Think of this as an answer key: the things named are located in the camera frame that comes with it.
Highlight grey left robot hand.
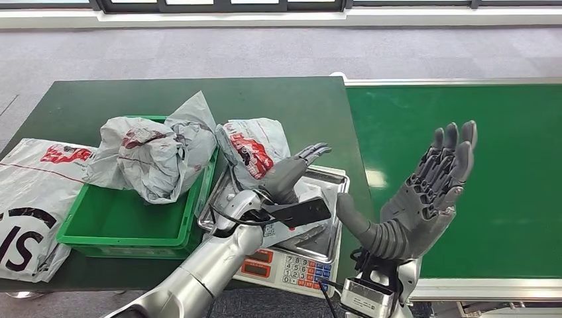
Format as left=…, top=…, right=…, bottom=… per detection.
left=258, top=142, right=333, bottom=205

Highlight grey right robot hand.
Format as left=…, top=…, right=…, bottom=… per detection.
left=335, top=121, right=478, bottom=258

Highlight white package red print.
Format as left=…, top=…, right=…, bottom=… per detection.
left=214, top=117, right=335, bottom=250

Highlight green conveyor belt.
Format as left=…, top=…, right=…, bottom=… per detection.
left=345, top=84, right=562, bottom=280

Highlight crumpled grey package red print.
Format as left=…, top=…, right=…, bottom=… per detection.
left=82, top=91, right=219, bottom=205

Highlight large white package dark letters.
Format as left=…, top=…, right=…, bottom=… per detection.
left=0, top=138, right=98, bottom=284

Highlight steel scale tray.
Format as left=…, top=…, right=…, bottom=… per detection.
left=196, top=164, right=351, bottom=264

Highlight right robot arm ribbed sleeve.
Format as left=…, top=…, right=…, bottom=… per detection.
left=349, top=218, right=423, bottom=318

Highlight white electronic scale keypad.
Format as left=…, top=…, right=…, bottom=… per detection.
left=231, top=246, right=340, bottom=299

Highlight green plastic crate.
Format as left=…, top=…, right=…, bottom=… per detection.
left=56, top=115, right=219, bottom=260

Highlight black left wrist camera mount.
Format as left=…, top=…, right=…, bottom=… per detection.
left=262, top=197, right=333, bottom=229

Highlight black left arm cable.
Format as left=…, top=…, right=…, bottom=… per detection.
left=207, top=202, right=274, bottom=229

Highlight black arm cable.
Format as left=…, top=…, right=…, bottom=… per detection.
left=349, top=246, right=379, bottom=283
left=207, top=202, right=274, bottom=229

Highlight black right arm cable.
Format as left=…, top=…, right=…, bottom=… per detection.
left=349, top=246, right=379, bottom=283

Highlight silver conveyor frame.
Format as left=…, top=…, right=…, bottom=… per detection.
left=329, top=71, right=562, bottom=318

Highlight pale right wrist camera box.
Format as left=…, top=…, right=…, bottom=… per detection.
left=340, top=276, right=396, bottom=318

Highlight black scale cable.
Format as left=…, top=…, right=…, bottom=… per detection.
left=317, top=280, right=340, bottom=318

